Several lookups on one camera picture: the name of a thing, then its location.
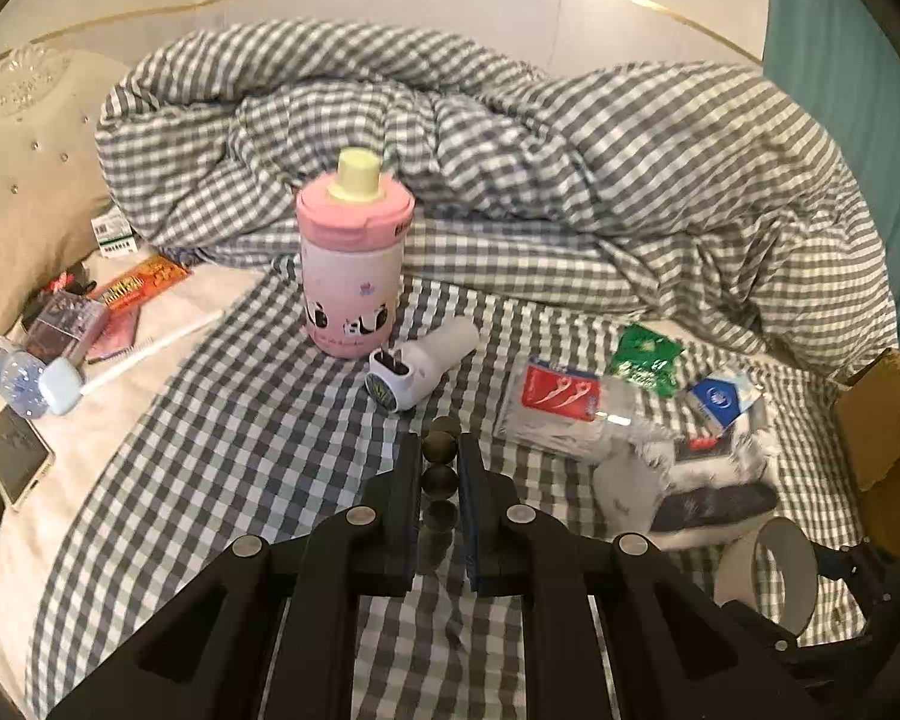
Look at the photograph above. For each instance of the cardboard box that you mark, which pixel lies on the cardboard box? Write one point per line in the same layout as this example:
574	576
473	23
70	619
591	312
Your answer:
868	414

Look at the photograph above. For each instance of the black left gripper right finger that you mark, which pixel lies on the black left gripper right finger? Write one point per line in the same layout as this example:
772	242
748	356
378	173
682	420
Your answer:
612	628

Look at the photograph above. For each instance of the clear water bottle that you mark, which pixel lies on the clear water bottle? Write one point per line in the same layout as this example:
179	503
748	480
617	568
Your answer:
19	377

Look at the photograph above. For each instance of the clear tape roll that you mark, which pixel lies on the clear tape roll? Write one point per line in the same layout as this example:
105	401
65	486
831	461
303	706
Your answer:
776	556

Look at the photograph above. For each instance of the blue tissue pack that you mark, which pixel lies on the blue tissue pack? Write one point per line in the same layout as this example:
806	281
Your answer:
721	397

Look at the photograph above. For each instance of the green white small box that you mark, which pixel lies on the green white small box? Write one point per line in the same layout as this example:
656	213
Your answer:
114	235

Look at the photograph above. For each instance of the red white floss packet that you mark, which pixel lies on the red white floss packet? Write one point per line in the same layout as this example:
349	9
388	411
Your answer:
565	411

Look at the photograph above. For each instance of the pink bottle yellow cap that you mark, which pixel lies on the pink bottle yellow cap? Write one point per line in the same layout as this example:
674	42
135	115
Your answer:
352	222

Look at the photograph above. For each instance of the teal curtain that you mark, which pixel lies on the teal curtain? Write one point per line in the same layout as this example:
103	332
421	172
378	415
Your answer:
833	58

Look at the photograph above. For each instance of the beige tufted headboard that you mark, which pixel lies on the beige tufted headboard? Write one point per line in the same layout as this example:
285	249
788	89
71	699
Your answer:
51	187

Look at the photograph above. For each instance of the floral black white pouch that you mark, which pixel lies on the floral black white pouch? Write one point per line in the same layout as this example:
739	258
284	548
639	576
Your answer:
685	494

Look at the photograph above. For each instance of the green sachet packet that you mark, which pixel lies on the green sachet packet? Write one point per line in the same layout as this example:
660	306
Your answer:
646	359

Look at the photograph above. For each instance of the purple transparent case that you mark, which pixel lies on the purple transparent case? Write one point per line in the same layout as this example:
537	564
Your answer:
66	328

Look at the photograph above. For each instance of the orange snack packet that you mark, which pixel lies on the orange snack packet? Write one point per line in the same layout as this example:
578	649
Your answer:
140	284

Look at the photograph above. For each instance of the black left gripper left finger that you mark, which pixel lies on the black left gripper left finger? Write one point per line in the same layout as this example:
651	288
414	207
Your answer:
267	630

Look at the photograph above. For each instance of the grey checked duvet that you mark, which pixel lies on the grey checked duvet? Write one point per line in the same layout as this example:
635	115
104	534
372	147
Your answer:
694	192

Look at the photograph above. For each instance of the smartphone with gold edge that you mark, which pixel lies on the smartphone with gold edge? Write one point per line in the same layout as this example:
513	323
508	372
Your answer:
25	458

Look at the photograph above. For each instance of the light blue small case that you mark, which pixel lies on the light blue small case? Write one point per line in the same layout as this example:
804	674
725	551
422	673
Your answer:
60	385

